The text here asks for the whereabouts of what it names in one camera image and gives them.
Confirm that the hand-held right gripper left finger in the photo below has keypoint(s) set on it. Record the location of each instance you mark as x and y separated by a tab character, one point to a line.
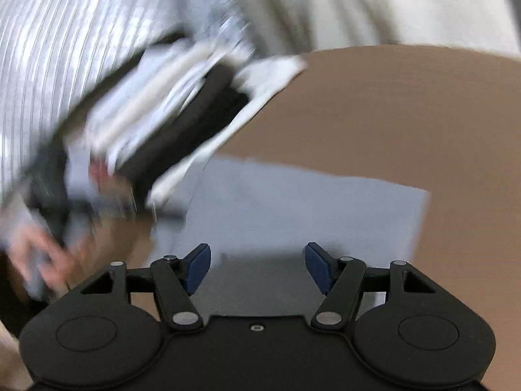
197	269

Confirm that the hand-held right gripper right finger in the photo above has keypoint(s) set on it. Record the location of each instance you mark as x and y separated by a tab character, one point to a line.
319	271

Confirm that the grey shirt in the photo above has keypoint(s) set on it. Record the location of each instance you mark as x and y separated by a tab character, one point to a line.
293	207

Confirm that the person's left hand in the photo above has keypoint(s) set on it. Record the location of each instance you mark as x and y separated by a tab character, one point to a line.
40	260

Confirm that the white striped cloth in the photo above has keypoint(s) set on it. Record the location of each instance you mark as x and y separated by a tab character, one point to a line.
61	49

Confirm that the plain white cloth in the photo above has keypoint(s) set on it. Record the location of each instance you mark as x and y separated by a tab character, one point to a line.
386	4

